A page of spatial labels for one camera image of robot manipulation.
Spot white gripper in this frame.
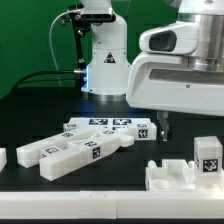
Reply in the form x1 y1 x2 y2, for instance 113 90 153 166
126 22 224 141

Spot white chair seat block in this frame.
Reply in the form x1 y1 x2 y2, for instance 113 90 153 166
145 159 224 192

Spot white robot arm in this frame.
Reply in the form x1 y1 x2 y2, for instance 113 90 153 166
80 0 224 131

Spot front long chair side piece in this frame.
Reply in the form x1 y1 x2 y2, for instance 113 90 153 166
39 133 134 181

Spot long chair side piece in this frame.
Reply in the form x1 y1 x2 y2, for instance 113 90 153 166
39 133 134 181
16 127 134 168

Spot rear long chair side piece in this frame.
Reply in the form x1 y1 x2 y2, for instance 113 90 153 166
16 127 134 168

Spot white left border block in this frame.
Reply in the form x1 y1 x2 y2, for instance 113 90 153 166
0 148 7 172

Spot flat white tagged base plate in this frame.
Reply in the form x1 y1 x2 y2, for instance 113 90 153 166
63 117 151 131

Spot white front border rail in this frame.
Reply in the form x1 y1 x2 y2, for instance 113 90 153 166
0 191 224 219

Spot black camera stand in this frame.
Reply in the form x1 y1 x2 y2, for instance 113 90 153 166
62 4 116 88

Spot grey cable on stand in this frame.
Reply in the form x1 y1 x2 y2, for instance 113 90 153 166
48 9 82 88

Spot black cables on table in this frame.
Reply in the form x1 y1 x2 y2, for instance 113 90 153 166
11 69 88 93

